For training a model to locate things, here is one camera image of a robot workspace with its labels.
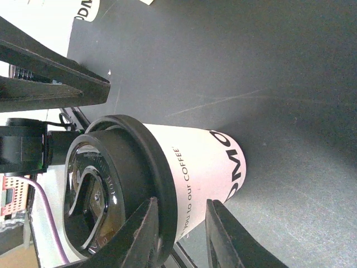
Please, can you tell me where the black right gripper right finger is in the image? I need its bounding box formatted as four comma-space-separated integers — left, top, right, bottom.
205, 199, 287, 267

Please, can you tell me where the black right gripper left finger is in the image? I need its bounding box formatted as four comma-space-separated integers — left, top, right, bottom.
69, 197, 159, 268

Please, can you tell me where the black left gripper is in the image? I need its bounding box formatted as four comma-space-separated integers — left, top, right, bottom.
1, 18, 110, 176

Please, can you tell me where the single white paper cup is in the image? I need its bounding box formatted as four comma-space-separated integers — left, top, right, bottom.
139, 123, 247, 243

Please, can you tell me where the left stack of paper cups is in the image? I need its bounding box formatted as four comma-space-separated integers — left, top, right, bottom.
1, 0, 100, 56

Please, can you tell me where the purple cable loop at front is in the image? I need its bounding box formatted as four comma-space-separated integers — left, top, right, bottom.
27, 178, 70, 265

